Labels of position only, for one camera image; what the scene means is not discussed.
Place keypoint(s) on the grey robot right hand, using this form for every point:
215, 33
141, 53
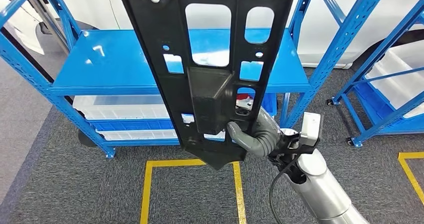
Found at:
265, 138

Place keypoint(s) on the black plastic panel part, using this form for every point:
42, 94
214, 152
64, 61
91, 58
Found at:
165, 83

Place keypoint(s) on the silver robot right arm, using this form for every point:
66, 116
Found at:
324, 192

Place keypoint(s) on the red part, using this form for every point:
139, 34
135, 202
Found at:
245, 98

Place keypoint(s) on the blue wheeled shelf rack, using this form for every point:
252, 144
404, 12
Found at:
387, 125

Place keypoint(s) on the blue metal shelf rack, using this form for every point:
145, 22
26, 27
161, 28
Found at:
109, 60

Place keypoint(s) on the blue plastic bin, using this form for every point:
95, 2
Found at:
270, 103
132, 125

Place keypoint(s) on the yellow floor tape square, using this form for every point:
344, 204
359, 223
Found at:
410, 178
144, 196

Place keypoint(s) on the translucent white plastic bin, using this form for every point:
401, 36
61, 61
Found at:
122, 109

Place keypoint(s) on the large white plastic bin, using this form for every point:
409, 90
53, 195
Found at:
400, 75

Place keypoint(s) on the black round floor disc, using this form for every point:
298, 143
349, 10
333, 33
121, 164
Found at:
85, 140

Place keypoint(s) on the white car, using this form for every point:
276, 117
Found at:
89, 4

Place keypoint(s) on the thin black bar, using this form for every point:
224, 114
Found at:
34, 60

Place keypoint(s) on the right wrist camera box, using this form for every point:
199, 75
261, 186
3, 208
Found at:
311, 129

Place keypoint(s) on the grey metal post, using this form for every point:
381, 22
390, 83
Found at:
48, 22

